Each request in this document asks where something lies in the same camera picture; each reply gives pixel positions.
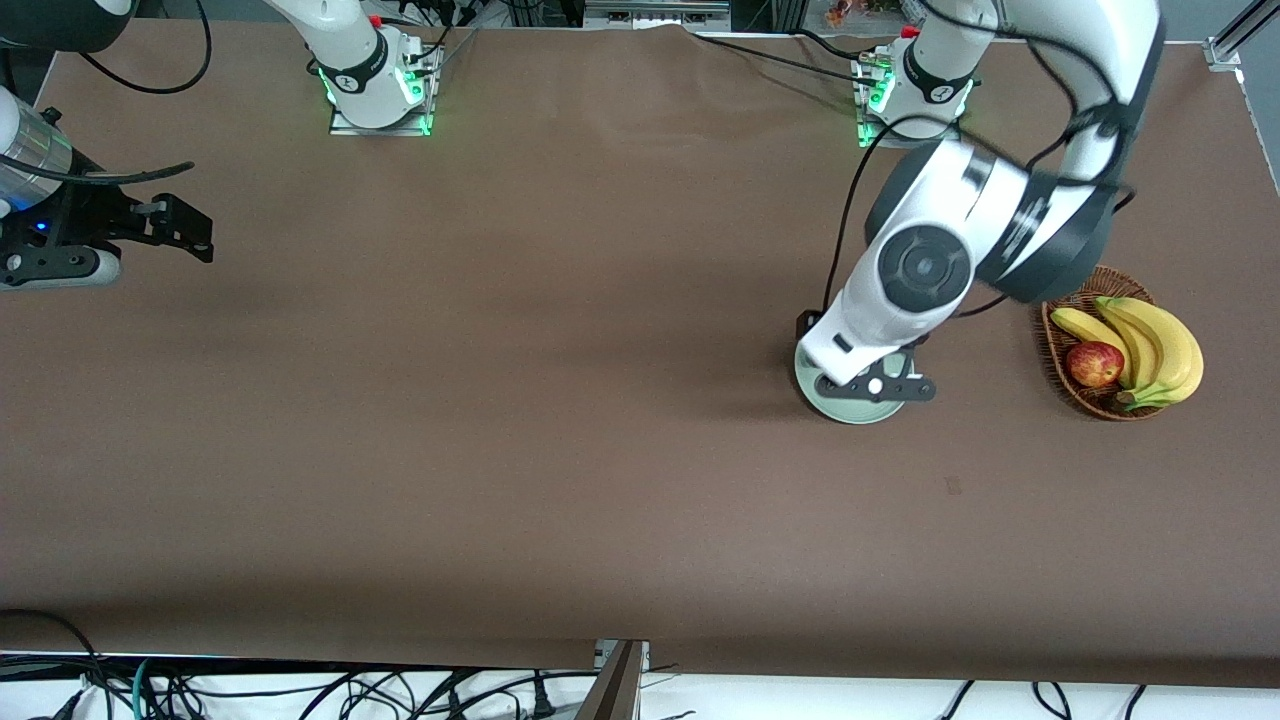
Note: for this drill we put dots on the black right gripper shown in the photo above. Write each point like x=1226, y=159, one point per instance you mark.
x=88, y=212

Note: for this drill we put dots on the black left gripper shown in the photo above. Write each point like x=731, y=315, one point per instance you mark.
x=801, y=326

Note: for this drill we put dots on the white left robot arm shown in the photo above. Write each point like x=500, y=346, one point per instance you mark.
x=1080, y=30

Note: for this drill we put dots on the pale green round plate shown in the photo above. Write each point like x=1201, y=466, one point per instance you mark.
x=860, y=410

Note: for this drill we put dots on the red apple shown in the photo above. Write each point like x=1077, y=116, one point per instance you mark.
x=1093, y=365

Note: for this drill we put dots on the brown wicker basket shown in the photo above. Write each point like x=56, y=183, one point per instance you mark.
x=1090, y=403

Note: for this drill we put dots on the colourful background items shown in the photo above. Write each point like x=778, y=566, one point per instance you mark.
x=840, y=12

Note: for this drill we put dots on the brown table cover sheet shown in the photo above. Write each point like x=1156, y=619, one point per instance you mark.
x=500, y=400

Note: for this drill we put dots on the yellow banana bunch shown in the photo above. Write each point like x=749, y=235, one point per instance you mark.
x=1170, y=350

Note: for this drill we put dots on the aluminium profile bar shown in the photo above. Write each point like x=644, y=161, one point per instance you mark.
x=1235, y=40

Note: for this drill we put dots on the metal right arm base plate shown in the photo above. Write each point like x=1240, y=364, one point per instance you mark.
x=345, y=128

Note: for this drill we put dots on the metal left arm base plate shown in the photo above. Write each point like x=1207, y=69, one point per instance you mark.
x=945, y=143

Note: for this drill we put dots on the aluminium frame rail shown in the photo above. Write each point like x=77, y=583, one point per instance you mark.
x=650, y=18

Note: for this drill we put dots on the grey table leg post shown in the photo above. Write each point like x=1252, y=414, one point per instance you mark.
x=615, y=690

